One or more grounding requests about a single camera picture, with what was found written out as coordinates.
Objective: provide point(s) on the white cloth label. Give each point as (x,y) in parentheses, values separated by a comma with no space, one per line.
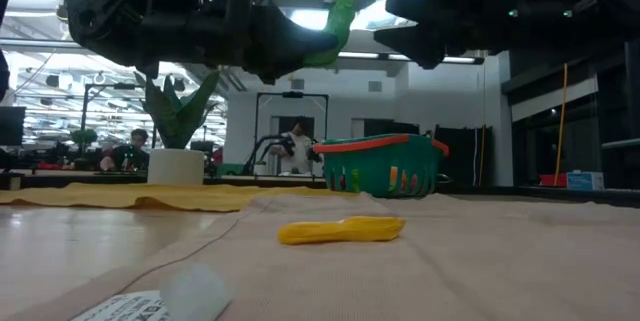
(195,293)

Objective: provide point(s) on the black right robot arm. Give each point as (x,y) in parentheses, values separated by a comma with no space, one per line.
(610,1)

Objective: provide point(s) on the blue white box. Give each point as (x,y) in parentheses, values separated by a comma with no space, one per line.
(585,181)

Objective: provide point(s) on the round background bush plant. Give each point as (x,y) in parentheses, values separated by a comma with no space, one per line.
(83,137)

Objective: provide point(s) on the yellow cloth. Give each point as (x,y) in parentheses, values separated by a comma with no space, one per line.
(150,196)

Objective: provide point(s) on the yellow toy banana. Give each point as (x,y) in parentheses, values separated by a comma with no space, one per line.
(345,230)

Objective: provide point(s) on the black panel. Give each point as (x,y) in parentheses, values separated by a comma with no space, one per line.
(465,148)

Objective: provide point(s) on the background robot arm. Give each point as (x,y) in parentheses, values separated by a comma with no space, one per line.
(265,143)

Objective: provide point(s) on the teal basket orange rim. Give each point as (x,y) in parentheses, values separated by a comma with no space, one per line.
(380,166)

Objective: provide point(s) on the black background rig frame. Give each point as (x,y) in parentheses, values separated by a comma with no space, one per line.
(270,94)

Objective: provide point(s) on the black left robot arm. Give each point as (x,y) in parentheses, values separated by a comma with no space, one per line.
(100,36)

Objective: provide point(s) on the person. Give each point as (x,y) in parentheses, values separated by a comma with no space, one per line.
(300,153)
(130,153)

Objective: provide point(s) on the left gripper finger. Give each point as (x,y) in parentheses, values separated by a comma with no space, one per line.
(285,46)

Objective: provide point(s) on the black vertical post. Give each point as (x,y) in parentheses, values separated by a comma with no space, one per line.
(632,111)

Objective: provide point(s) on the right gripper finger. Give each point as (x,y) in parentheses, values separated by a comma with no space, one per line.
(430,6)
(425,43)

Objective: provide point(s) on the red bin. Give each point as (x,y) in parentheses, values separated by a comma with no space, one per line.
(552,180)

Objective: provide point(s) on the black aluminium table frame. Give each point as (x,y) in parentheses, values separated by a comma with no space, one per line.
(550,194)

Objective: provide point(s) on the pale pink cloth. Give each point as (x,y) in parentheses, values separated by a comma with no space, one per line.
(475,271)

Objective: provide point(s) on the artificial plant white pot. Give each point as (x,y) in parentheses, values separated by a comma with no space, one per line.
(175,126)

